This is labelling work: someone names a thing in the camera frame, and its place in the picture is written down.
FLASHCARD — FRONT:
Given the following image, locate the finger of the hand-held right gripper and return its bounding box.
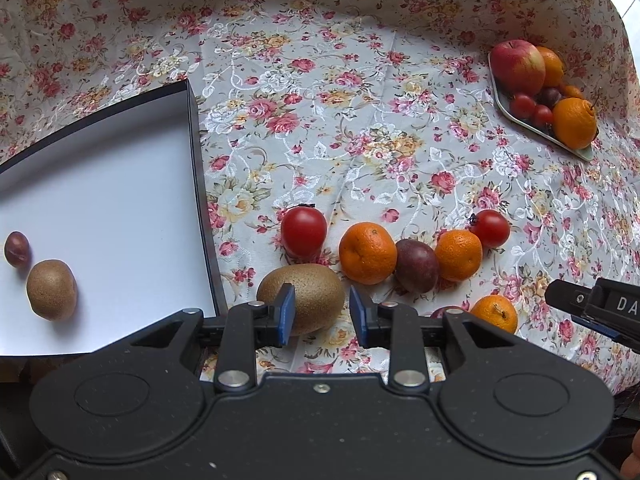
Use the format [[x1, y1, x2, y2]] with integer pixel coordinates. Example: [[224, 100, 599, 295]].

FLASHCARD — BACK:
[[570, 314, 623, 339], [545, 280, 597, 322]]

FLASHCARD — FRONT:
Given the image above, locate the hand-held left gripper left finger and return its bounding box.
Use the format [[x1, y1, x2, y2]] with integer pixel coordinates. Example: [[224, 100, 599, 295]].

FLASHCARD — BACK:
[[127, 282, 297, 394]]

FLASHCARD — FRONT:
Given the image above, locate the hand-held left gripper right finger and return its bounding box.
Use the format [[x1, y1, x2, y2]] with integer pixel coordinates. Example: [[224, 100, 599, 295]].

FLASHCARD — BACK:
[[349, 285, 517, 394]]

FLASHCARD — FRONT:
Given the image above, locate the large brown kiwi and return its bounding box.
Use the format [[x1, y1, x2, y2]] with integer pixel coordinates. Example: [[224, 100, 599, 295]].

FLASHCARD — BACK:
[[256, 263, 347, 337]]

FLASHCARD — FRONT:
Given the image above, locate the large orange mandarin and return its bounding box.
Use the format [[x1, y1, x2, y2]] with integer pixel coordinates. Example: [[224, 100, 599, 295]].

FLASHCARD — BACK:
[[339, 221, 398, 285]]

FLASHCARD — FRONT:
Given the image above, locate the large red tomato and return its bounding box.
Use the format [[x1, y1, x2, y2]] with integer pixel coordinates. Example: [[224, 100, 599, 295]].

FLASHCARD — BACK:
[[280, 203, 328, 257]]

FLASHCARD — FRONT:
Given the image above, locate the black box white inside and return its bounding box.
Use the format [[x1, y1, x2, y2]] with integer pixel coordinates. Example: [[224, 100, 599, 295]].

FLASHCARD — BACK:
[[0, 80, 228, 356]]

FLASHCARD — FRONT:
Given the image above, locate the person's right hand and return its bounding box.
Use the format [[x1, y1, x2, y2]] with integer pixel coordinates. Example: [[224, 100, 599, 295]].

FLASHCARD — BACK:
[[620, 430, 640, 476]]

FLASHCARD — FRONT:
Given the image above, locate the bumpy orange mandarin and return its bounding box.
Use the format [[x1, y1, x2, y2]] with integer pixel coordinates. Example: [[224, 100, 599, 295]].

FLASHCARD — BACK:
[[552, 97, 599, 150]]

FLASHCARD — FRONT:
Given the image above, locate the floral tablecloth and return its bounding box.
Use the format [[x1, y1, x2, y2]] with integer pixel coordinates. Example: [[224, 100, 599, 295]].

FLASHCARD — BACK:
[[0, 0, 640, 396]]

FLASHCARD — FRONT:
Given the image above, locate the grey plate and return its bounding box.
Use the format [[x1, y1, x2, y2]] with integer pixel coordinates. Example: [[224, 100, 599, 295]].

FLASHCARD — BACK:
[[487, 50, 596, 162]]

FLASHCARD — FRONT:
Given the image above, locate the orange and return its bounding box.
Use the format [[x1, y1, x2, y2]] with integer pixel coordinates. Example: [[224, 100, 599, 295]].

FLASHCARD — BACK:
[[535, 46, 566, 88]]

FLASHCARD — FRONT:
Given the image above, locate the red apple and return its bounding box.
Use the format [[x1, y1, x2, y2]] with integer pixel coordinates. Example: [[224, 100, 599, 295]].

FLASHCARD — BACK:
[[490, 40, 547, 97]]

